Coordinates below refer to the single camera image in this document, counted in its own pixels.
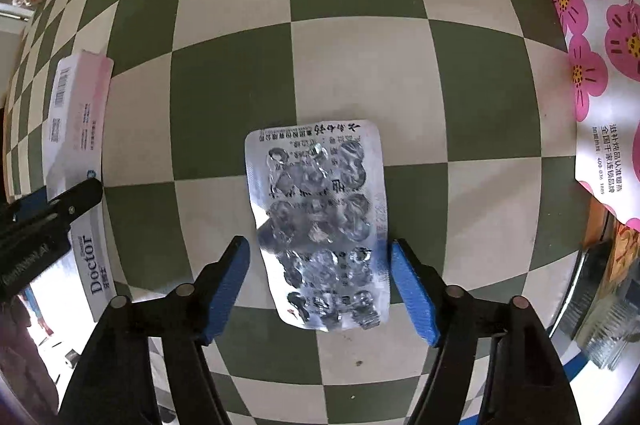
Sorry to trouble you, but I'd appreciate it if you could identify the silver pill blister pack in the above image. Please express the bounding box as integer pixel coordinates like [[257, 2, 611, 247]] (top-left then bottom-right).
[[244, 119, 390, 332]]

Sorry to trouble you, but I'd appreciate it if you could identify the long white toothpaste box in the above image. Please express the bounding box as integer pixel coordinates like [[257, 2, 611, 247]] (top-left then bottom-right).
[[42, 50, 115, 320]]

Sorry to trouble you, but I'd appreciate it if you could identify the black flat tray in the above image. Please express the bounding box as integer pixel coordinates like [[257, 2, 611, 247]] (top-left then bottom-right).
[[549, 240, 613, 338]]

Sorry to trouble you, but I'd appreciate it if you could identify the red yellow snack package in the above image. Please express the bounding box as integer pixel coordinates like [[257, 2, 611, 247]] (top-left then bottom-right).
[[599, 223, 639, 297]]

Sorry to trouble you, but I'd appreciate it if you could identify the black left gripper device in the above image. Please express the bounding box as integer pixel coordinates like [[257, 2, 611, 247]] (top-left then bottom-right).
[[1, 178, 103, 303]]

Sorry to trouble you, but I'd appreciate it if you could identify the pink flower white bag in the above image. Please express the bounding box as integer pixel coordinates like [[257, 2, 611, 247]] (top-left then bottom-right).
[[552, 0, 640, 230]]

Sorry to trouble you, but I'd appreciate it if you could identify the green white checkered mat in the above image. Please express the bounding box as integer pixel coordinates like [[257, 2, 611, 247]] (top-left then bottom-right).
[[2, 0, 589, 424]]

